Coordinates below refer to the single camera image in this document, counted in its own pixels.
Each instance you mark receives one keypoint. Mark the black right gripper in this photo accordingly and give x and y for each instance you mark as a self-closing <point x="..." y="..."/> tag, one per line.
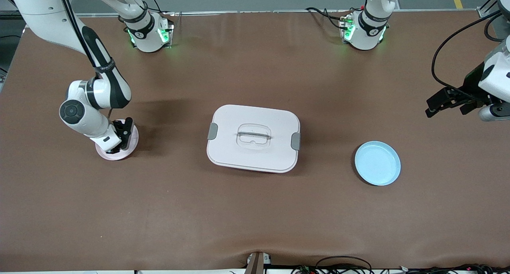
<point x="120" y="127"/>

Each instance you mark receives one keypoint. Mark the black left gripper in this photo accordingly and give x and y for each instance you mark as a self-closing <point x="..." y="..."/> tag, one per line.
<point x="472" y="84"/>

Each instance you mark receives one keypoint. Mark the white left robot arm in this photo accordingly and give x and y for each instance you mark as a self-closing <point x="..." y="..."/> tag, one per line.
<point x="364" y="35"/>

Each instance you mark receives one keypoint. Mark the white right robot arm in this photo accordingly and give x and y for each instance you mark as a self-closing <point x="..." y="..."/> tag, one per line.
<point x="85" y="120"/>

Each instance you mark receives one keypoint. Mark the pink round plate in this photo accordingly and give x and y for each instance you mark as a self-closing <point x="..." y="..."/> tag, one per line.
<point x="115" y="157"/>

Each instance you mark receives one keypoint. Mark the light blue round plate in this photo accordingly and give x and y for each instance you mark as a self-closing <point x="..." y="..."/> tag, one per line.
<point x="376" y="164"/>

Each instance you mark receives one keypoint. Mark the white lidded storage box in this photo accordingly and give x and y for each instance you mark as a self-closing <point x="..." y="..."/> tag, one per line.
<point x="239" y="158"/>

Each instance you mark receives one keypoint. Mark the brown table mat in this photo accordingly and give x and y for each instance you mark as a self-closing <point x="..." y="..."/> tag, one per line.
<point x="255" y="214"/>

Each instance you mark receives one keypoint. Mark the aluminium frame extrusion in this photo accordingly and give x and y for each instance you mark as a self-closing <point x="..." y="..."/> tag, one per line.
<point x="483" y="12"/>

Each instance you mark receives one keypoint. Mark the grey table edge rail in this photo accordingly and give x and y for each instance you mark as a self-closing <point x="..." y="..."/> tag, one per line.
<point x="239" y="12"/>

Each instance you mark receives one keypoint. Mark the brown camera mount post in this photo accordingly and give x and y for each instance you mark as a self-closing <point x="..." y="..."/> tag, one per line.
<point x="257" y="264"/>

